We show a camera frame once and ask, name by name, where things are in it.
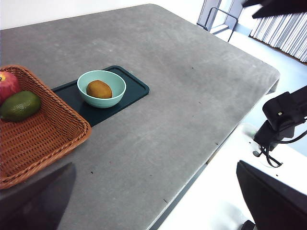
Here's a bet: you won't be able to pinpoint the green avocado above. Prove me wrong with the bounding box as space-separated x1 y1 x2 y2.
0 90 42 123

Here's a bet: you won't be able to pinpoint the red apple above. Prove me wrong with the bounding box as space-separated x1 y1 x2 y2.
0 71 21 105

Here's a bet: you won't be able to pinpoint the brown wicker basket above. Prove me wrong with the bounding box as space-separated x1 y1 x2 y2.
0 65 93 190

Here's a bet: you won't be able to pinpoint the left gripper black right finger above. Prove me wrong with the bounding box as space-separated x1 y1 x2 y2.
236 160 307 230

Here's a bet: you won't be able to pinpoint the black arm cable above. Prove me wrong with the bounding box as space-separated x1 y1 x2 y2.
258 130 307 168

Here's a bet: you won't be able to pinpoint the white vertical blinds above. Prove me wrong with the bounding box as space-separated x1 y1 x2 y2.
248 11 307 63

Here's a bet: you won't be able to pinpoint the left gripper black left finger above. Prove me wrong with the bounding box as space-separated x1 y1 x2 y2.
0 162 77 230

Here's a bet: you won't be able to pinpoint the black rectangular tray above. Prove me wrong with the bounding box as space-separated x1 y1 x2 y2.
51 65 150 128

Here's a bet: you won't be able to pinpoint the black metal frame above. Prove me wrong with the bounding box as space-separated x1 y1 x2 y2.
196 6 238 43

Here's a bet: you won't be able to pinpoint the teal ribbed bowl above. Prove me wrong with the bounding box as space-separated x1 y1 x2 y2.
77 69 127 109

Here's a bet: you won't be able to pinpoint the black angled panel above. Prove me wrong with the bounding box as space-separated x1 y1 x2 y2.
241 0 307 20

